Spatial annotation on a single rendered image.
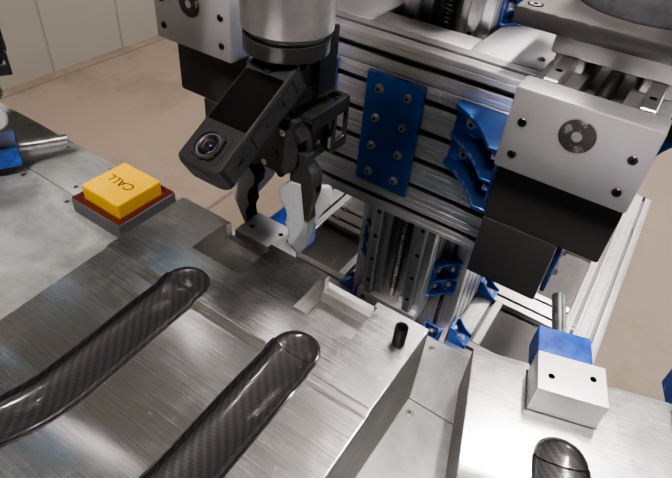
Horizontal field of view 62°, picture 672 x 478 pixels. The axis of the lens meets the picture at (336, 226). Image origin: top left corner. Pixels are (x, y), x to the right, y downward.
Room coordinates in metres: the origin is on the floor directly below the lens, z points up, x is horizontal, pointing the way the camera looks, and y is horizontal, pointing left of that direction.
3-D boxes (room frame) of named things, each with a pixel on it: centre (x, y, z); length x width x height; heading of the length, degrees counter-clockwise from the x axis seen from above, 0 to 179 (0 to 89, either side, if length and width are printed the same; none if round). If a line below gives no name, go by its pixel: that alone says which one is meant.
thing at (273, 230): (0.46, 0.04, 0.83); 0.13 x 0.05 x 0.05; 150
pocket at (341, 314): (0.29, -0.01, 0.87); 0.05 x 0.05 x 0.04; 60
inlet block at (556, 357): (0.30, -0.19, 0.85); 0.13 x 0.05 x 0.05; 167
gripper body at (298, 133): (0.44, 0.05, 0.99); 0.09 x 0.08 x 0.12; 150
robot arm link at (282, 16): (0.44, 0.06, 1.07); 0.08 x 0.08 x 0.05
